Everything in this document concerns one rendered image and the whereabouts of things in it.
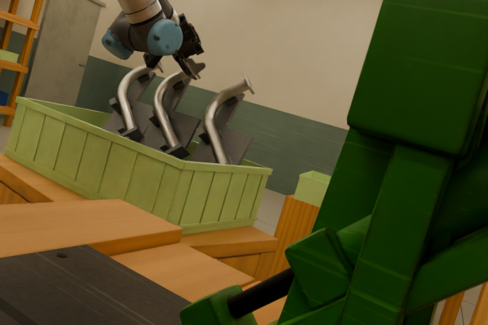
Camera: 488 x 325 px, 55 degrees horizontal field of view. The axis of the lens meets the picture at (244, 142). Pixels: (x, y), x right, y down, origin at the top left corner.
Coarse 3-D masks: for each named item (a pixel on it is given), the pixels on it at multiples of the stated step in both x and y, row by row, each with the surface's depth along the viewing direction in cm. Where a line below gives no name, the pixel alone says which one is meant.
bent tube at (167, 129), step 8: (176, 72) 138; (168, 80) 138; (176, 80) 138; (160, 88) 137; (168, 88) 138; (160, 96) 136; (160, 104) 135; (160, 112) 133; (160, 120) 132; (168, 120) 133; (168, 128) 130; (168, 136) 129; (168, 144) 129; (176, 144) 128
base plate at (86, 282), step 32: (32, 256) 47; (64, 256) 49; (96, 256) 51; (0, 288) 39; (32, 288) 40; (64, 288) 42; (96, 288) 44; (128, 288) 46; (160, 288) 48; (0, 320) 35; (32, 320) 36; (64, 320) 37; (96, 320) 38; (128, 320) 40; (160, 320) 42
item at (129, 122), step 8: (160, 64) 150; (136, 72) 148; (144, 72) 148; (128, 80) 148; (120, 88) 146; (128, 88) 148; (120, 96) 144; (120, 104) 143; (128, 104) 143; (128, 112) 140; (128, 120) 138; (128, 128) 137
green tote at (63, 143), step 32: (32, 128) 125; (64, 128) 118; (96, 128) 112; (32, 160) 123; (64, 160) 118; (96, 160) 112; (128, 160) 107; (160, 160) 101; (96, 192) 110; (128, 192) 106; (160, 192) 101; (192, 192) 104; (224, 192) 116; (256, 192) 130; (192, 224) 107; (224, 224) 120
